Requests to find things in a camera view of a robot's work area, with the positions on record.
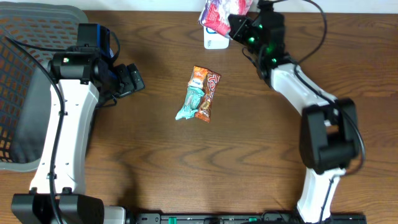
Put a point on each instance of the dark grey plastic basket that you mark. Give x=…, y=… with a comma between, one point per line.
x=29, y=30

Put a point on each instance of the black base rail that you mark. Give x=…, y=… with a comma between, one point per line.
x=268, y=217

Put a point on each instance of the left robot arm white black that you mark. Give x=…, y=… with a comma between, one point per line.
x=83, y=78

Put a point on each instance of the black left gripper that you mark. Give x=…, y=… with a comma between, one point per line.
x=125, y=81

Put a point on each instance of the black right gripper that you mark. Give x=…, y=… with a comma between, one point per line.
x=237, y=33

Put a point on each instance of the small orange snack packet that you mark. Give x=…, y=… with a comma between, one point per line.
x=198, y=77

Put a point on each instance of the purple red snack bag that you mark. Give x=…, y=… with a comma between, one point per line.
x=216, y=12

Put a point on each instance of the teal snack packet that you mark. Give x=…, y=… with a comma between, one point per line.
x=191, y=103

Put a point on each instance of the red orange candy bar wrapper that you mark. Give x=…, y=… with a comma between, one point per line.
x=204, y=110

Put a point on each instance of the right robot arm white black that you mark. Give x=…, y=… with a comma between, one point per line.
x=330, y=144

